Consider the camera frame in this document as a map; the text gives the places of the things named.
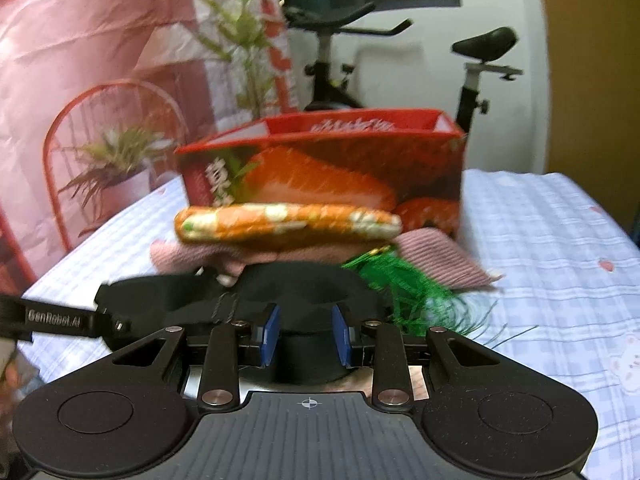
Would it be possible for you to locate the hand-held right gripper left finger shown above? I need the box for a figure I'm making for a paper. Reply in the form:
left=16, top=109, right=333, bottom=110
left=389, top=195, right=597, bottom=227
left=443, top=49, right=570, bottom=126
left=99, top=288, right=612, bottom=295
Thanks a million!
left=107, top=304, right=282, bottom=411

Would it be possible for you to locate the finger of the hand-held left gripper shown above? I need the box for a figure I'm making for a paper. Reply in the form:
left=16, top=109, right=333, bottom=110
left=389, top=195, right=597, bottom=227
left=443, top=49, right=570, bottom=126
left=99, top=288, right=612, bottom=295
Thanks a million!
left=96, top=307, right=135, bottom=350

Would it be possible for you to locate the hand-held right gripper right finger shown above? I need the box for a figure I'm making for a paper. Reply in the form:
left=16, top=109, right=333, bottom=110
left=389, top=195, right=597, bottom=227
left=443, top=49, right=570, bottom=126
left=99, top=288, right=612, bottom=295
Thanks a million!
left=331, top=304, right=506, bottom=411

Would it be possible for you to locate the black strap brace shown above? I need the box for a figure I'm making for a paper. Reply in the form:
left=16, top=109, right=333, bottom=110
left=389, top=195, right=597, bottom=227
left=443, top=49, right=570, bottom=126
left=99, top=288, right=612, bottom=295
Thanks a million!
left=95, top=262, right=393, bottom=386

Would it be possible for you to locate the orange floral oven mitt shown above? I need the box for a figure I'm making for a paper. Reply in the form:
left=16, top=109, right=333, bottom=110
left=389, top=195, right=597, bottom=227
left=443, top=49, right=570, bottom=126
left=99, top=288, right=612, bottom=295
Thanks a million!
left=173, top=202, right=403, bottom=249

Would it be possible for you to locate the red strawberry print box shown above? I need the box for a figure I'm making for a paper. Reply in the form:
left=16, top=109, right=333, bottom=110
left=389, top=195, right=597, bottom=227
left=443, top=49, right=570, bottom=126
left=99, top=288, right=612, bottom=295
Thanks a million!
left=175, top=107, right=469, bottom=242

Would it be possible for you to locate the green tassel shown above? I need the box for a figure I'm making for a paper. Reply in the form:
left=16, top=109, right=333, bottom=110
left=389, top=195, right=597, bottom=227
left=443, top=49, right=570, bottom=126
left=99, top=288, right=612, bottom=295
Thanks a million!
left=340, top=247, right=538, bottom=352

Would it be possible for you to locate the pink knitted cloth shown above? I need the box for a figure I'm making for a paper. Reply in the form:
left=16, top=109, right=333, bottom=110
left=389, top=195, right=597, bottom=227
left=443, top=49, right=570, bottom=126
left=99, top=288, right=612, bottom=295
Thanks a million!
left=150, top=227, right=506, bottom=292

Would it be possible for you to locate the checked bed sheet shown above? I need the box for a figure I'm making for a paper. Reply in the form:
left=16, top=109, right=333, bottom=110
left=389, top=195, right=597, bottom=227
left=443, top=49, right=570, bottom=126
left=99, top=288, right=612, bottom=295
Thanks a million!
left=20, top=167, right=640, bottom=480

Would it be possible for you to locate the pink printed backdrop cloth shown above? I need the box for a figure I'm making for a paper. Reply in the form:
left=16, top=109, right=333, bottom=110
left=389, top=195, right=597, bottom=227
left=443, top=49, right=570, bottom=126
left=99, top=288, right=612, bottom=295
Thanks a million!
left=0, top=0, right=303, bottom=297

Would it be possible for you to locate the black exercise bike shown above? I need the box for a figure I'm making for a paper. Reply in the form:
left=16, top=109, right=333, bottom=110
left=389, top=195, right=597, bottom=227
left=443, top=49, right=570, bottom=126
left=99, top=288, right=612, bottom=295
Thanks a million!
left=282, top=2, right=525, bottom=133

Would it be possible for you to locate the wooden panel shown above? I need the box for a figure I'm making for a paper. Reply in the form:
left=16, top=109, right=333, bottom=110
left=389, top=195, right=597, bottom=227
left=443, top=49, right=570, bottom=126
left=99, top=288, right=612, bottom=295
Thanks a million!
left=535, top=0, right=640, bottom=241

